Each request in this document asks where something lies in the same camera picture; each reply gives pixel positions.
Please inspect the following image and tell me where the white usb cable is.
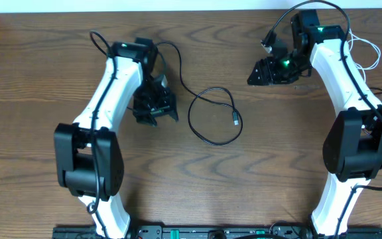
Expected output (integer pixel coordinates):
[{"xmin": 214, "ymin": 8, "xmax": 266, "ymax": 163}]
[{"xmin": 347, "ymin": 29, "xmax": 382, "ymax": 82}]

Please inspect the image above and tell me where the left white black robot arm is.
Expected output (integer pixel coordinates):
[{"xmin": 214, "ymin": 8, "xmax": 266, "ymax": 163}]
[{"xmin": 52, "ymin": 38, "xmax": 178, "ymax": 238}]

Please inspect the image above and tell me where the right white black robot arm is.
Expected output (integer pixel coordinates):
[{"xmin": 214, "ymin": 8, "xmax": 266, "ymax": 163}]
[{"xmin": 247, "ymin": 7, "xmax": 382, "ymax": 238}]

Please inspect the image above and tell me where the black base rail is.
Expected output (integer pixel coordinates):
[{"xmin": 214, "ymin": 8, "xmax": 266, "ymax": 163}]
[{"xmin": 51, "ymin": 221, "xmax": 382, "ymax": 239}]

